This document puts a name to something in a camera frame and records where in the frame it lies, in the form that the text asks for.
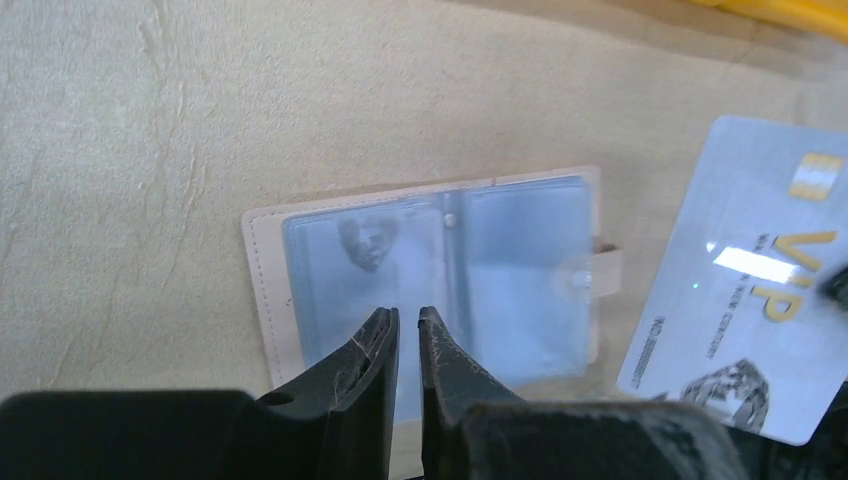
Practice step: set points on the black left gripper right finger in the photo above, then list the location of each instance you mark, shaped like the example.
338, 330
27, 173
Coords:
474, 427

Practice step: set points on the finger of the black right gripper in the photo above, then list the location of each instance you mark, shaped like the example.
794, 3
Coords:
835, 289

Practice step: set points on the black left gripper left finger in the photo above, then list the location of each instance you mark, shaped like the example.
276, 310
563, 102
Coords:
333, 421

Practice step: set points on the beige leather card holder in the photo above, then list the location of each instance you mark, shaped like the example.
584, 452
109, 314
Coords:
514, 264

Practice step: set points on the yellow three-compartment bin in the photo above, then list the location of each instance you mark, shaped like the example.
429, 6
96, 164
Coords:
823, 17

